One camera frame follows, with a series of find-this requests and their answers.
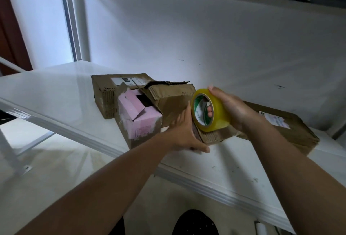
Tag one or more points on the person's right hand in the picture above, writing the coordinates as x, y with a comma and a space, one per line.
240, 112

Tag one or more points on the person's left hand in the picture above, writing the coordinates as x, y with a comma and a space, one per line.
184, 133

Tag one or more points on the yellow tape roll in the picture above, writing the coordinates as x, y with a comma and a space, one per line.
220, 117

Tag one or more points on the small cardboard box red label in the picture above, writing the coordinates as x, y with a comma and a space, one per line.
216, 136

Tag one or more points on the corrugated cardboard box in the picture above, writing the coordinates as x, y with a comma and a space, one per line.
175, 99

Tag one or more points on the pink carton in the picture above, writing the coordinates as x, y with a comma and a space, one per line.
143, 124

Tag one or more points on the long cardboard box white label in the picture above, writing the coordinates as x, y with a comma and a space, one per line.
102, 97

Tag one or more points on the person's left forearm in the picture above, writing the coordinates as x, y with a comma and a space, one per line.
92, 194

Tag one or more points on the person's right forearm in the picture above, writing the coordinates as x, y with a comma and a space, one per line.
303, 183

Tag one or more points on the person's black trousers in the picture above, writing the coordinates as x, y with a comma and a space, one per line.
194, 223

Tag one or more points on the white tube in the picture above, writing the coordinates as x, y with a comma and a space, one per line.
261, 228

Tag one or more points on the white metal shelf rack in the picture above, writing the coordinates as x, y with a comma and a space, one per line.
48, 97

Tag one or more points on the red-brown door frame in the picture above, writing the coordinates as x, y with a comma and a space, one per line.
13, 26

